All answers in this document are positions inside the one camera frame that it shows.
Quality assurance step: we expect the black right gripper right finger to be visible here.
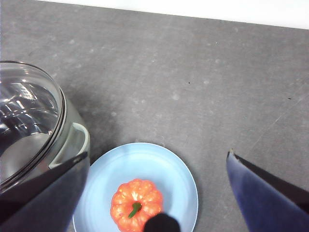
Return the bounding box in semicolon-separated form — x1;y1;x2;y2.
226;148;309;232

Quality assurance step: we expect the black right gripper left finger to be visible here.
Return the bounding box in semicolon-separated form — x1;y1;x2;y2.
0;151;89;232

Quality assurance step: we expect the orange toy pumpkin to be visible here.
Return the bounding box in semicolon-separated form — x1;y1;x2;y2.
110;178;164;232

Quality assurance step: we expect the pale green electric steamer pot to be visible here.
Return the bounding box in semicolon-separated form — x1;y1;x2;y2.
0;60;91;194

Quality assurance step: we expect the light blue round plate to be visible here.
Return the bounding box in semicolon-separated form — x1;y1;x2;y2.
72;142;199;232

